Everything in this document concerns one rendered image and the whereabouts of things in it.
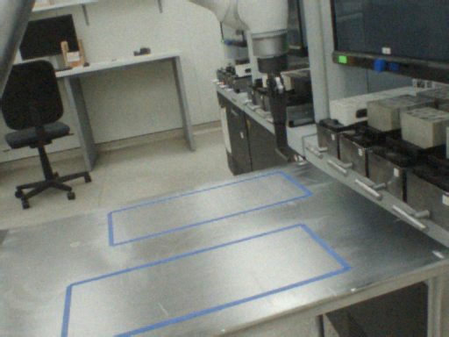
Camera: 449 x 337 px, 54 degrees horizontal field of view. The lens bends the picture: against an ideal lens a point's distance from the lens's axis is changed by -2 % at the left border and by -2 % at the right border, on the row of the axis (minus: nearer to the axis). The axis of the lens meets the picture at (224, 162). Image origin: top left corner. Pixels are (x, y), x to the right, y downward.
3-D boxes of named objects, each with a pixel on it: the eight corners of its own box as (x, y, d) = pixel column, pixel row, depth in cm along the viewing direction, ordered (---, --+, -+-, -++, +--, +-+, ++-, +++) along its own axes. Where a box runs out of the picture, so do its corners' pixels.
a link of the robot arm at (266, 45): (282, 29, 115) (285, 53, 116) (247, 34, 114) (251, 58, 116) (291, 29, 106) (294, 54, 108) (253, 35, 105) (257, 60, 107)
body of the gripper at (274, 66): (290, 53, 108) (294, 91, 111) (281, 52, 116) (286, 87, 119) (260, 58, 107) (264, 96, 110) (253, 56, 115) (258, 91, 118)
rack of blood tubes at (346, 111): (424, 104, 129) (424, 83, 127) (446, 110, 120) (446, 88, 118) (330, 123, 126) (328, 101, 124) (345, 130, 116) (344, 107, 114)
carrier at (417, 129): (442, 150, 87) (442, 121, 85) (432, 153, 87) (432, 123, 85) (409, 137, 98) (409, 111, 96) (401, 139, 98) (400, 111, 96)
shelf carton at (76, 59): (67, 68, 408) (60, 42, 401) (69, 67, 429) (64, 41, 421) (84, 65, 410) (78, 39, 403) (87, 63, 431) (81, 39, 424)
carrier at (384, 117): (400, 133, 101) (399, 107, 99) (392, 135, 101) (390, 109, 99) (374, 123, 112) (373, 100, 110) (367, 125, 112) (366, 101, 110)
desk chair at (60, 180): (23, 217, 319) (-22, 71, 287) (13, 194, 373) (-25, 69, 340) (103, 191, 345) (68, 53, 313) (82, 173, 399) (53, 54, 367)
